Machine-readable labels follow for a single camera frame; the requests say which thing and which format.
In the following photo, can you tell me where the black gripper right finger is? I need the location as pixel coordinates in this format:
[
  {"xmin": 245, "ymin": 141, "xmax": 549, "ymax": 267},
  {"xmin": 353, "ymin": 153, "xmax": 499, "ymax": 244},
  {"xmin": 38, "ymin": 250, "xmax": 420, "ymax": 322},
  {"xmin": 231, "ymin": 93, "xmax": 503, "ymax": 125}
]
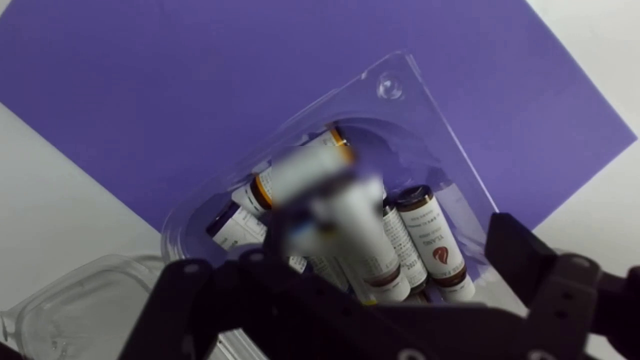
[{"xmin": 484, "ymin": 213, "xmax": 640, "ymax": 360}]

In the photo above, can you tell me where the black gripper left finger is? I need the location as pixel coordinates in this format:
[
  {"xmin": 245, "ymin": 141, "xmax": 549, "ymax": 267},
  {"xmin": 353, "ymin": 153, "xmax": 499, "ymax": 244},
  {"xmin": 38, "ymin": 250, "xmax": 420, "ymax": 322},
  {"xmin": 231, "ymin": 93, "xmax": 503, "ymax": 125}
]
[{"xmin": 117, "ymin": 206, "xmax": 376, "ymax": 360}]

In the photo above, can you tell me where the blue-banded white bottle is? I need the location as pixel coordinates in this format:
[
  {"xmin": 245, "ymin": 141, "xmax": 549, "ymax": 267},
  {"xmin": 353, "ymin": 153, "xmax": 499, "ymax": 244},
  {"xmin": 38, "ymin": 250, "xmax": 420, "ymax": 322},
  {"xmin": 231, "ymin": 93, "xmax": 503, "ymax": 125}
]
[{"xmin": 289, "ymin": 210, "xmax": 350, "ymax": 292}]

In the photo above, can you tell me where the white bottle dark cap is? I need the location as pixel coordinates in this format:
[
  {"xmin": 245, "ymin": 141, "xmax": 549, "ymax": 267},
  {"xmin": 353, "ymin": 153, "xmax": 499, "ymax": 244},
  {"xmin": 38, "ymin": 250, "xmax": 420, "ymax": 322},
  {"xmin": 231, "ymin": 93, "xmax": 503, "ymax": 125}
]
[{"xmin": 320, "ymin": 173, "xmax": 410, "ymax": 304}]

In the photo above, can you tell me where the white bottle front row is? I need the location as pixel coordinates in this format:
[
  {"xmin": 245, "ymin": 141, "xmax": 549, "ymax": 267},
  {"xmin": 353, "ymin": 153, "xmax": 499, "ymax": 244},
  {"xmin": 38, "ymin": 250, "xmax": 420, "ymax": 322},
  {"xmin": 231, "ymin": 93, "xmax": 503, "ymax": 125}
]
[{"xmin": 206, "ymin": 202, "xmax": 265, "ymax": 250}]

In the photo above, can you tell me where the thin white bottle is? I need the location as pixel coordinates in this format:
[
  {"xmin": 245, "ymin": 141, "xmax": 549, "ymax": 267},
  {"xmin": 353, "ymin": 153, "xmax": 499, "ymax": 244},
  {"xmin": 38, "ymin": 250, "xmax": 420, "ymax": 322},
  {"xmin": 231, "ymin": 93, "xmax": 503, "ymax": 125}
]
[{"xmin": 373, "ymin": 200, "xmax": 427, "ymax": 291}]

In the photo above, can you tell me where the white bottle brown logo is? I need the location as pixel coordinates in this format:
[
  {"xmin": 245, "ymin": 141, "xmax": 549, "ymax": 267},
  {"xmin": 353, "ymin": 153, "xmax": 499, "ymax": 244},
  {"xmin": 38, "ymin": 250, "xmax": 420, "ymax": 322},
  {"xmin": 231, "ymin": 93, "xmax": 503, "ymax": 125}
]
[{"xmin": 396, "ymin": 186, "xmax": 476, "ymax": 303}]

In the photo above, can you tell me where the clear plastic box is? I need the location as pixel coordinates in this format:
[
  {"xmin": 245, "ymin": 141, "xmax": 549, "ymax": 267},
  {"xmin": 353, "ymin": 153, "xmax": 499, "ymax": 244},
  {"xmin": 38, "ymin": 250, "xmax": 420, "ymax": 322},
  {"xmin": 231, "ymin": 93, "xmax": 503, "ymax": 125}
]
[{"xmin": 161, "ymin": 53, "xmax": 494, "ymax": 304}]

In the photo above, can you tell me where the orange-banded white bottle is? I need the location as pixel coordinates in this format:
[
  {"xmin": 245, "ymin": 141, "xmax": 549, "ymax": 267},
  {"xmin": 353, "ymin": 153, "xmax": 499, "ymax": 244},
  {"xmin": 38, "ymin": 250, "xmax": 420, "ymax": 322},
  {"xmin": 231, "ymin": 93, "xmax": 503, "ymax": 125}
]
[{"xmin": 250, "ymin": 128, "xmax": 357, "ymax": 210}]

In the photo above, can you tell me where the clear plastic lid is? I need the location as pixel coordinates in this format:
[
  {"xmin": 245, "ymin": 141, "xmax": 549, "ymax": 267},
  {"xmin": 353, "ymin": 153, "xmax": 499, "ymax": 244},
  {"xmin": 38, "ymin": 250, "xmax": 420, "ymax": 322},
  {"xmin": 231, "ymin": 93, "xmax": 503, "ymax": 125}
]
[{"xmin": 0, "ymin": 252, "xmax": 268, "ymax": 360}]

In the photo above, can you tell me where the purple paper sheet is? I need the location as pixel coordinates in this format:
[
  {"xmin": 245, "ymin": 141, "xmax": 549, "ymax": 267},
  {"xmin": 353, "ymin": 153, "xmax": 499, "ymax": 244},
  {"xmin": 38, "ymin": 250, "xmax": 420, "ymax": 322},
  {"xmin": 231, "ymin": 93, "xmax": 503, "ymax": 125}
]
[{"xmin": 0, "ymin": 0, "xmax": 635, "ymax": 227}]

